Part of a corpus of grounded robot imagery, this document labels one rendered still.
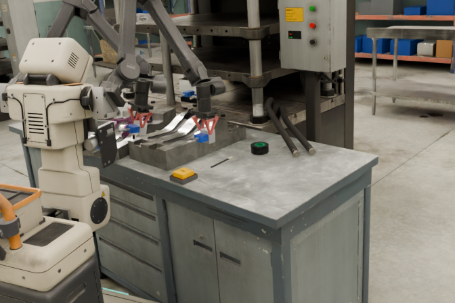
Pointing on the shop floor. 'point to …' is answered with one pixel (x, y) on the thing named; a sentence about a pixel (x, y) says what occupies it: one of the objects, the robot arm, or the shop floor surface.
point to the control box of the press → (313, 41)
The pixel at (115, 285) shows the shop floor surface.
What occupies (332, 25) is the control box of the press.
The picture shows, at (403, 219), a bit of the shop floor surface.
